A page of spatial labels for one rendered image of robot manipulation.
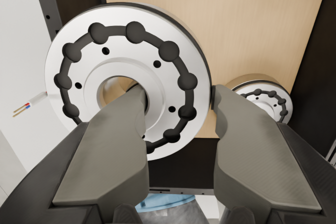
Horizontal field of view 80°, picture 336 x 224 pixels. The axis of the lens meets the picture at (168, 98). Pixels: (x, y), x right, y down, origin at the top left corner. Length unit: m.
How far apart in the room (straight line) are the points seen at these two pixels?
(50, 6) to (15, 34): 0.33
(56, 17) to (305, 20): 0.28
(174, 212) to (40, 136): 0.43
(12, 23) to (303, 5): 0.50
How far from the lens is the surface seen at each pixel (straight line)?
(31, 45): 0.52
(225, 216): 0.52
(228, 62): 0.30
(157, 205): 0.37
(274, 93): 0.31
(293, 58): 0.33
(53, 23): 0.21
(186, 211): 0.39
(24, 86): 0.58
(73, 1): 0.23
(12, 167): 2.22
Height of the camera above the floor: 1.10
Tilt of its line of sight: 59 degrees down
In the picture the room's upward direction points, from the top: 175 degrees counter-clockwise
